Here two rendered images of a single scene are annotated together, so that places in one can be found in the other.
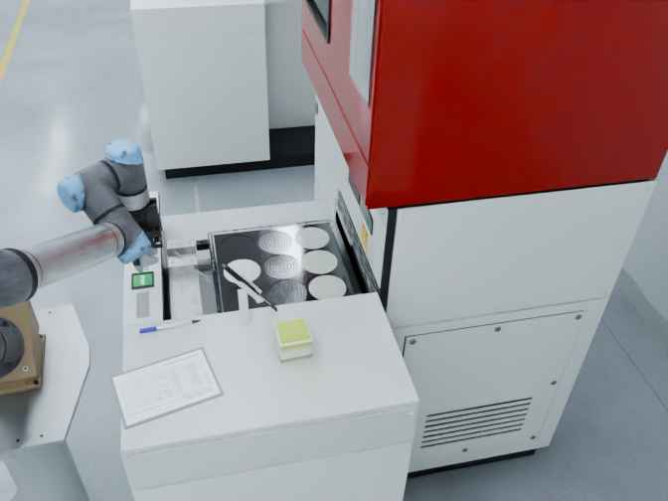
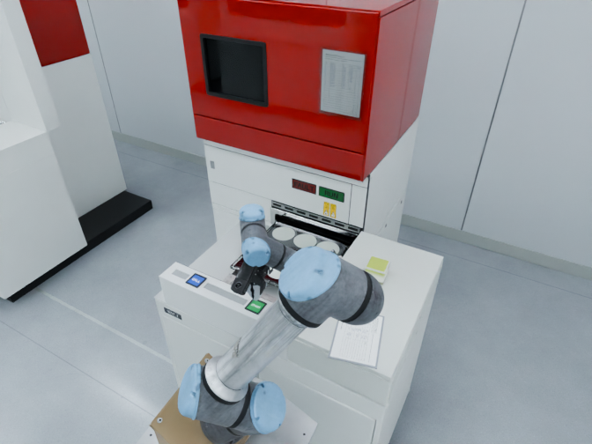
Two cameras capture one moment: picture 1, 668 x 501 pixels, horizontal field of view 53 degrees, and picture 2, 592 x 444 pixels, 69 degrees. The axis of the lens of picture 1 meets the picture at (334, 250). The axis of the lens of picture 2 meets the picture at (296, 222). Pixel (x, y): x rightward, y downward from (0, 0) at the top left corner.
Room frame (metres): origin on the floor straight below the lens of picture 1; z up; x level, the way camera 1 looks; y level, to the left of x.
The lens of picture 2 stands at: (0.43, 1.14, 2.06)
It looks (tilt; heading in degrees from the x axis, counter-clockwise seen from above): 36 degrees down; 313
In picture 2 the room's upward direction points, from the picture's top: straight up
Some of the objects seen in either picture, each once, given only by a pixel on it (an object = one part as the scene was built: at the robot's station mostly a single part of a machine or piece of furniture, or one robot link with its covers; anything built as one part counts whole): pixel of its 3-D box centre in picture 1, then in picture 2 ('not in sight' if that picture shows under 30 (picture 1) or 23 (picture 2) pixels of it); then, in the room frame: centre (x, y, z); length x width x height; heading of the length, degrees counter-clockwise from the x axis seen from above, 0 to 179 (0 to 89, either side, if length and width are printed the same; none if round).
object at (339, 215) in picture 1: (353, 255); (313, 228); (1.45, -0.06, 0.89); 0.44 x 0.02 x 0.10; 14
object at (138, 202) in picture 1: (132, 195); not in sight; (1.24, 0.47, 1.22); 0.08 x 0.08 x 0.05
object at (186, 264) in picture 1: (182, 264); not in sight; (1.38, 0.42, 0.89); 0.08 x 0.03 x 0.03; 104
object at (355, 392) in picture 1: (265, 382); (372, 305); (0.98, 0.14, 0.89); 0.62 x 0.35 x 0.14; 104
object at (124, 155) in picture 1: (124, 167); (252, 224); (1.24, 0.47, 1.30); 0.09 x 0.08 x 0.11; 142
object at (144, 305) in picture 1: (146, 269); (227, 307); (1.36, 0.51, 0.89); 0.55 x 0.09 x 0.14; 14
